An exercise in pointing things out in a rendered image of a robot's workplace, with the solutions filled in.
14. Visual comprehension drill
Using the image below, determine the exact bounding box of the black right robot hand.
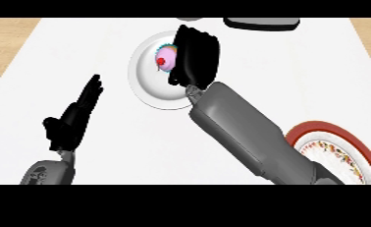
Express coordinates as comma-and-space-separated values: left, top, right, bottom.
166, 24, 222, 90

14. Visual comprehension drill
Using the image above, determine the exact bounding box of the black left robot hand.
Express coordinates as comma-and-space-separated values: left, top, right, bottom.
42, 74, 106, 153

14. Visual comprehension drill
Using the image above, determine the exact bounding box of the red rimmed patterned plate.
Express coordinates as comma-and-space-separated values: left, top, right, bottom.
284, 120, 371, 186

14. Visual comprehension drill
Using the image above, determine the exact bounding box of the white plate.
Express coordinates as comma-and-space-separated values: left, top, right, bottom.
128, 29, 198, 111

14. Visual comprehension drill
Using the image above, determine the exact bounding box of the pink frosted cupcake with cherry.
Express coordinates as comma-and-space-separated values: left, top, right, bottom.
153, 43, 179, 73

